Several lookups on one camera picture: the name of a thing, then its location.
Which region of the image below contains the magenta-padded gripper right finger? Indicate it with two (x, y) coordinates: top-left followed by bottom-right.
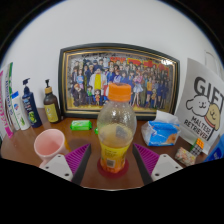
(132, 143), (184, 186)

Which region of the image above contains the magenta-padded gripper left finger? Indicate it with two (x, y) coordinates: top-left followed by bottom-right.
(38, 143), (93, 186)

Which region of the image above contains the orange-capped clear drink bottle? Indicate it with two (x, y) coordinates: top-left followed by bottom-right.
(96, 82), (138, 174)

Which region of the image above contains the blue tissue pack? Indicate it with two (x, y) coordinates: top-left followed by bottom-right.
(140, 109), (181, 147)

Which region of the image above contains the pink patterned mug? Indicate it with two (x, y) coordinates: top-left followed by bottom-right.
(33, 128), (70, 169)

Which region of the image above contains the small patterned snack packet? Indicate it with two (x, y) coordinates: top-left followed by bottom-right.
(174, 146), (198, 167)

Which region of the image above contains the brown yellow-labelled pump bottle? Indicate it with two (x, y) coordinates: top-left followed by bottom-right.
(43, 78), (62, 125)

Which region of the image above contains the blue detergent bottle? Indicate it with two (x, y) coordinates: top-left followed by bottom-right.
(203, 133), (224, 163)

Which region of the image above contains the dark blue pump bottle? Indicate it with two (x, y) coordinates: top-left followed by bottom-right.
(21, 77), (43, 129)

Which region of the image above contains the white blue-capped bottle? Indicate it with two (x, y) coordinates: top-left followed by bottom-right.
(10, 90), (31, 131)

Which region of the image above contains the white printed gift bag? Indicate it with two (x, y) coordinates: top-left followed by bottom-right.
(174, 49), (224, 155)

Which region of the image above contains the tall pink box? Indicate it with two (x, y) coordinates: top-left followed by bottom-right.
(0, 69), (15, 139)

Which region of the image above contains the dark framed group picture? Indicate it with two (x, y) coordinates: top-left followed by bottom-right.
(58, 42), (181, 121)

